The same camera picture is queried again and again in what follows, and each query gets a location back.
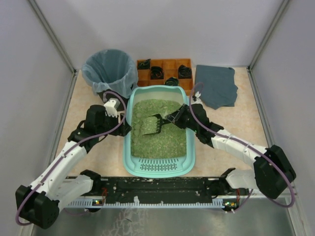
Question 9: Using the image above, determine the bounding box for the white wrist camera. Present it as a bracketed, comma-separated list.
[191, 91, 201, 102]
[104, 98, 120, 118]

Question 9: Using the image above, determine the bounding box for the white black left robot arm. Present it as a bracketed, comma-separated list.
[15, 100, 131, 229]

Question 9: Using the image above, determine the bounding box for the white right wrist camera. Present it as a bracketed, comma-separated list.
[191, 91, 201, 102]

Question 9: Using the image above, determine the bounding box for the green cat litter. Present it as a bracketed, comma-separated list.
[131, 99, 187, 159]

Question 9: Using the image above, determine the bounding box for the blue plastic bin liner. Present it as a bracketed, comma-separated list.
[81, 49, 138, 98]

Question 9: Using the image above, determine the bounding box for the blue-grey folded cloth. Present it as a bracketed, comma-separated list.
[195, 65, 238, 110]

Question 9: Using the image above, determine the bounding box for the black trash bin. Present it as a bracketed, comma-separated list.
[97, 84, 134, 104]

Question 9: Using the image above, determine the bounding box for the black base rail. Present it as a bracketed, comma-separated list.
[73, 176, 237, 204]

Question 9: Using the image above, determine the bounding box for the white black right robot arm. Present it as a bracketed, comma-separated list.
[165, 104, 296, 200]

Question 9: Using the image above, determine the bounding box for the black litter scoop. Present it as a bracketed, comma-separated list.
[140, 114, 170, 135]

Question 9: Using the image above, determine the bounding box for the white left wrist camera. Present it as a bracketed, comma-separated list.
[104, 98, 120, 118]

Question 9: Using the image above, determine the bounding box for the orange compartment tray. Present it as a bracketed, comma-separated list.
[136, 58, 194, 95]

